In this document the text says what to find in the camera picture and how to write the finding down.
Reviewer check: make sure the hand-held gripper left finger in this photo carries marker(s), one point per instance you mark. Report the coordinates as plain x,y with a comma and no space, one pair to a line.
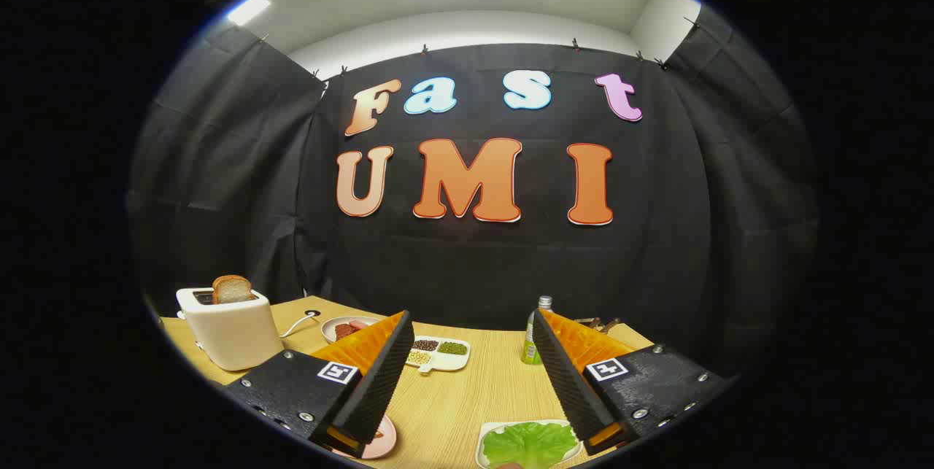
379,381

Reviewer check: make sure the green metal bottle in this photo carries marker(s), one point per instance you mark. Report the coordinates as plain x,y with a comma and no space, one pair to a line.
530,345

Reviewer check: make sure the pile of yellow soybeans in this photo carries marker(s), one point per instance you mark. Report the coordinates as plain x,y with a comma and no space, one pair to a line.
418,357

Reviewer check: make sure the pink round plate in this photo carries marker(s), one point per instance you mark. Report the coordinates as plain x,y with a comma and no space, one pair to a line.
384,440

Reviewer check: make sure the round beige plate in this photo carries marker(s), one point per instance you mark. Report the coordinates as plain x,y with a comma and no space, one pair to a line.
330,329

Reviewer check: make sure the toasted bread slice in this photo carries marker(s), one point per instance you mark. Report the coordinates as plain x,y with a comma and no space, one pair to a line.
232,289

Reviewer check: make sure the white toaster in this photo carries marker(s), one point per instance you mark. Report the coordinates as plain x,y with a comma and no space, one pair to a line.
233,334

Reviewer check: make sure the pile of green beans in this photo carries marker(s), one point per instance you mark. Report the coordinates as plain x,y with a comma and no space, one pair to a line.
452,347

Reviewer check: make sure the green lettuce leaf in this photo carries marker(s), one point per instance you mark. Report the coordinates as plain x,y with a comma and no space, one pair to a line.
529,443

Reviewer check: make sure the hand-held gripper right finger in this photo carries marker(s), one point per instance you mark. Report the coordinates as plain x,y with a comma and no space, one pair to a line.
565,381

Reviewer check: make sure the pile of dark red beans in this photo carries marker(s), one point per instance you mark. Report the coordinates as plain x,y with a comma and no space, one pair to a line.
425,344

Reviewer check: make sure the white rectangular plate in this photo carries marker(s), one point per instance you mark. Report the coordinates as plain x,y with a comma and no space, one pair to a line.
481,447

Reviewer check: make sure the white divided dish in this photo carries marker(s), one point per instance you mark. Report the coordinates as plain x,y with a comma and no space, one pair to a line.
446,361

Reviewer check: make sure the ceiling light panel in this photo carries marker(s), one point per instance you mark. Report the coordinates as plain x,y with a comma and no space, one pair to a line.
248,9

